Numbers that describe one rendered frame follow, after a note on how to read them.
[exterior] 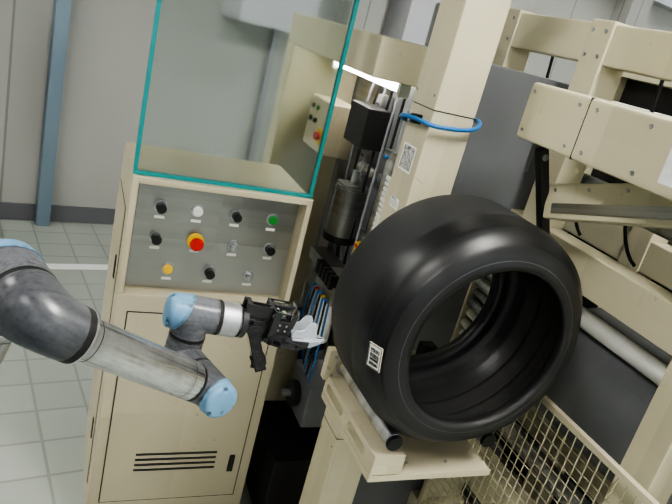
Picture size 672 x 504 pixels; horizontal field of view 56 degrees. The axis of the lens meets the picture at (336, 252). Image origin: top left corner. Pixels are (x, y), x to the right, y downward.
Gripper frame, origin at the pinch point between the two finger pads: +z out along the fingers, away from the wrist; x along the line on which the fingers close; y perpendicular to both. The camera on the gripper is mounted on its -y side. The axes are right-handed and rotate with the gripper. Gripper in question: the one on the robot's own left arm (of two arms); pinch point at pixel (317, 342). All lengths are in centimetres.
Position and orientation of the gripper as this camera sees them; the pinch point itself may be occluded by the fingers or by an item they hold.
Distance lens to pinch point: 146.9
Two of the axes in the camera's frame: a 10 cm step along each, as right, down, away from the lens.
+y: 3.5, -8.9, -2.8
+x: -3.4, -4.0, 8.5
